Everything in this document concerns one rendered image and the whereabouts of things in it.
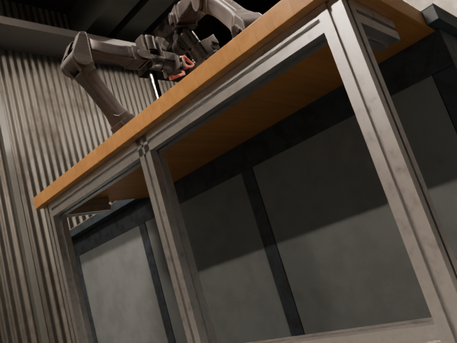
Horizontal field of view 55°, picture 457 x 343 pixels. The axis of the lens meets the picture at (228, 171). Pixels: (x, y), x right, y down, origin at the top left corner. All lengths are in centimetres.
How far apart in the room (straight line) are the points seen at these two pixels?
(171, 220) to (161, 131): 21
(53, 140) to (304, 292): 253
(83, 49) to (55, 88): 221
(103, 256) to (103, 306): 24
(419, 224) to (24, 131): 302
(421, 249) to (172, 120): 58
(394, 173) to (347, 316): 64
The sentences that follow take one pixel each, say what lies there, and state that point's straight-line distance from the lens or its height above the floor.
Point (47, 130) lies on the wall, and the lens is 349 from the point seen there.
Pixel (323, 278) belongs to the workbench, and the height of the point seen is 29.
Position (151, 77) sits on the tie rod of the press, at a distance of 310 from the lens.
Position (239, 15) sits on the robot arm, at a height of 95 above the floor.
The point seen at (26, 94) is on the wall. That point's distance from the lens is 357.
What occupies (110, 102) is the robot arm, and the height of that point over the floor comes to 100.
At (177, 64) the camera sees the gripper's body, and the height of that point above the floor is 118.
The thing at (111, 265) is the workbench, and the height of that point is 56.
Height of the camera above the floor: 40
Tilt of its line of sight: 12 degrees up
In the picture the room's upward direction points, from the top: 17 degrees counter-clockwise
